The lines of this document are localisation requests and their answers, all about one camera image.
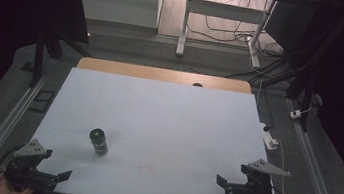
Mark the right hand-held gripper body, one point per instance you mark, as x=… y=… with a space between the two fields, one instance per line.
x=257 y=184

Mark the white desk frame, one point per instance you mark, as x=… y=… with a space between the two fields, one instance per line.
x=225 y=10

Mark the white table mat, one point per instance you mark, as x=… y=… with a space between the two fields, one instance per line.
x=161 y=136

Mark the black metal stand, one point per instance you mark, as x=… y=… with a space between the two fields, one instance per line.
x=40 y=52
x=306 y=84

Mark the dark green can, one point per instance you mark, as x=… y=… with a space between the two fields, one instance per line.
x=98 y=143

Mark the white power strip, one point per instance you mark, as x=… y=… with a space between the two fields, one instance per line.
x=268 y=136

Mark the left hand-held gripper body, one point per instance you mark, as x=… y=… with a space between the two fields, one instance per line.
x=26 y=162

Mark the small white adapter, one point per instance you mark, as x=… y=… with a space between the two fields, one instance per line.
x=296 y=114

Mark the person's left hand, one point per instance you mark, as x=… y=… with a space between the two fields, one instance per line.
x=6 y=189

